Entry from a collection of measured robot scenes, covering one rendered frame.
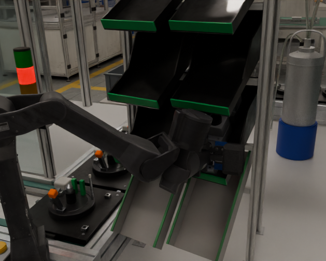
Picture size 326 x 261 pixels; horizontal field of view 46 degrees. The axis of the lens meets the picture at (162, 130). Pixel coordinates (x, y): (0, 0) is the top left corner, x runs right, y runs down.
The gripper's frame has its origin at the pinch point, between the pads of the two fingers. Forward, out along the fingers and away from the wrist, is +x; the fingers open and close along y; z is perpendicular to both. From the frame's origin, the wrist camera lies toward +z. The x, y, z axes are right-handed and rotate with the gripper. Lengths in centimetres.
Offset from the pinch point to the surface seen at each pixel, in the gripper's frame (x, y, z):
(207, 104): -5.0, -1.4, 10.4
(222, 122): 5.7, -1.7, 5.5
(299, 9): 720, 60, 137
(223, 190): 11.6, -1.1, -12.3
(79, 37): 101, 110, 34
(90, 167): 32, 54, -18
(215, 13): -2.4, -1.6, 28.5
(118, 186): 25.1, 37.5, -20.9
